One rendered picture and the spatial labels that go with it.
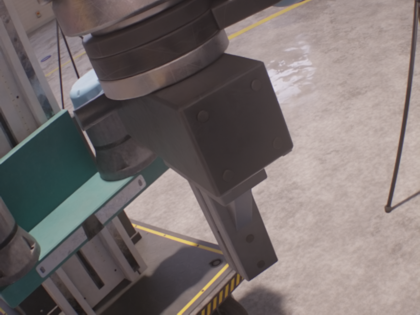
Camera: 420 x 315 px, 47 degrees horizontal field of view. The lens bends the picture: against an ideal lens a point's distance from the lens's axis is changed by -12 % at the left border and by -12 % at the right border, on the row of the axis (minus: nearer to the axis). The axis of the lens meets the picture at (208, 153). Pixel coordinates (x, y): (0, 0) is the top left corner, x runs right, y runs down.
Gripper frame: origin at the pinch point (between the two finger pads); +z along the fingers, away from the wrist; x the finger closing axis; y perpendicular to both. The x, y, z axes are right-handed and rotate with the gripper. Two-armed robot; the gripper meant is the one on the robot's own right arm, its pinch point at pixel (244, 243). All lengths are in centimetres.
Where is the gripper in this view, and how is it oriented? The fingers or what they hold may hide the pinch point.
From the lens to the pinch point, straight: 36.0
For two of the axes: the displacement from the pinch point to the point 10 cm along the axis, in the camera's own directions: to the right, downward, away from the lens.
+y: -8.1, 5.1, -2.8
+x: 4.6, 2.6, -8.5
